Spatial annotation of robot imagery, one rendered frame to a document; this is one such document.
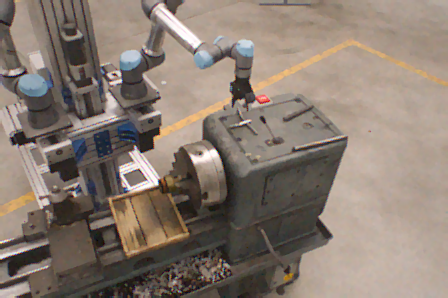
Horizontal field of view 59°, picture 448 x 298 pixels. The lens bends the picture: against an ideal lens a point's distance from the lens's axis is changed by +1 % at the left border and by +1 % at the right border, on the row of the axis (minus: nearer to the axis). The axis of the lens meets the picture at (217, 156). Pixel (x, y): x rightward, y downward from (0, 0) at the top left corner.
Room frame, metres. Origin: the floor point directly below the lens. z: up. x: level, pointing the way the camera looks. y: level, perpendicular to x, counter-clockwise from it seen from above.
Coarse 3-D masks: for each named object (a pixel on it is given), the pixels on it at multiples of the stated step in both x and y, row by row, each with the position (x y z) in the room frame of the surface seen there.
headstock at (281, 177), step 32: (288, 96) 1.76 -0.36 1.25; (224, 128) 1.46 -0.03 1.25; (256, 128) 1.47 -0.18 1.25; (288, 128) 1.49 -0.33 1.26; (320, 128) 1.50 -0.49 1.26; (224, 160) 1.31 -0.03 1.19; (256, 160) 1.25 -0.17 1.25; (288, 160) 1.27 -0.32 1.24; (320, 160) 1.37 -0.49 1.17; (256, 192) 1.21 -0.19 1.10; (288, 192) 1.29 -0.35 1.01; (320, 192) 1.40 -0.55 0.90
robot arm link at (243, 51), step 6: (240, 42) 1.56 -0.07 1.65; (246, 42) 1.56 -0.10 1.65; (252, 42) 1.56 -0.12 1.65; (234, 48) 1.56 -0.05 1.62; (240, 48) 1.53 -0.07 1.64; (246, 48) 1.52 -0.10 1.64; (252, 48) 1.53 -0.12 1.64; (234, 54) 1.54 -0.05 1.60; (240, 54) 1.52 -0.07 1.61; (246, 54) 1.52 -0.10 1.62; (252, 54) 1.53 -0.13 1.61; (240, 60) 1.52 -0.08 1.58; (246, 60) 1.52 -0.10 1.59; (252, 60) 1.54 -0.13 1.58; (240, 66) 1.52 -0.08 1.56; (246, 66) 1.52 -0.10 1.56
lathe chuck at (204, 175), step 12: (192, 144) 1.37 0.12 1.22; (192, 156) 1.27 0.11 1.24; (204, 156) 1.28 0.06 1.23; (192, 168) 1.25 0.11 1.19; (204, 168) 1.23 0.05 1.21; (192, 180) 1.25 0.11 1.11; (204, 180) 1.19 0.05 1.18; (216, 180) 1.20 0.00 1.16; (216, 192) 1.18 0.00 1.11; (192, 204) 1.25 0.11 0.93; (204, 204) 1.15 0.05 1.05
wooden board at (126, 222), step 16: (144, 192) 1.35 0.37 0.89; (160, 192) 1.36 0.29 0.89; (112, 208) 1.22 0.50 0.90; (128, 208) 1.24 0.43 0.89; (144, 208) 1.25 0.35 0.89; (160, 208) 1.25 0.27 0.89; (176, 208) 1.24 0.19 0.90; (128, 224) 1.14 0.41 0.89; (144, 224) 1.15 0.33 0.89; (160, 224) 1.15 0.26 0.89; (176, 224) 1.16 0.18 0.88; (128, 240) 1.05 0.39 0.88; (144, 240) 1.06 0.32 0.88; (160, 240) 1.06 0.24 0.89; (176, 240) 1.07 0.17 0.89; (128, 256) 0.96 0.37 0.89
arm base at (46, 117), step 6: (48, 108) 1.55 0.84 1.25; (54, 108) 1.59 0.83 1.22; (30, 114) 1.52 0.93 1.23; (36, 114) 1.51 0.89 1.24; (42, 114) 1.52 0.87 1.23; (48, 114) 1.53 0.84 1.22; (54, 114) 1.57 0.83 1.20; (30, 120) 1.51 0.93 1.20; (36, 120) 1.51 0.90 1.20; (42, 120) 1.51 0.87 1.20; (48, 120) 1.52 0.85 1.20; (54, 120) 1.54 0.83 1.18; (36, 126) 1.49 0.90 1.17; (42, 126) 1.50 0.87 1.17; (48, 126) 1.51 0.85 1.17
